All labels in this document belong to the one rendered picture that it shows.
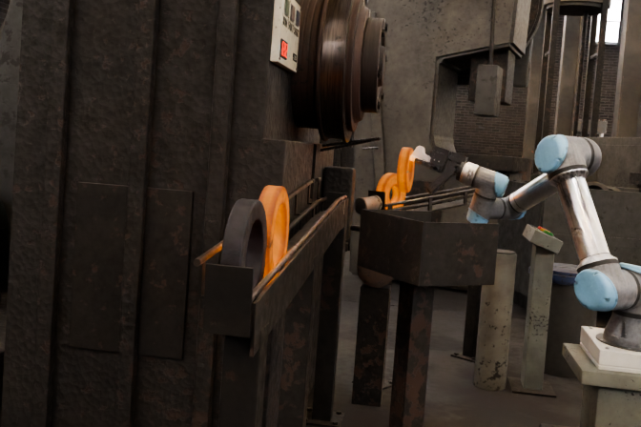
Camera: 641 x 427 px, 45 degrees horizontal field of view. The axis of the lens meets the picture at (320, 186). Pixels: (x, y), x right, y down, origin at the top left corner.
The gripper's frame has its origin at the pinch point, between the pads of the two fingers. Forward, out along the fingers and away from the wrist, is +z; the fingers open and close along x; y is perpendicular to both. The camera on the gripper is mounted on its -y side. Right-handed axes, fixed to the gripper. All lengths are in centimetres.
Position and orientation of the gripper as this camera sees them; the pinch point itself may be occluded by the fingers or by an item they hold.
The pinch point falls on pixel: (406, 157)
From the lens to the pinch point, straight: 268.8
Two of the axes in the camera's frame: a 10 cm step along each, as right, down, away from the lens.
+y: 3.4, -9.4, -1.1
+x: -3.1, 0.0, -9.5
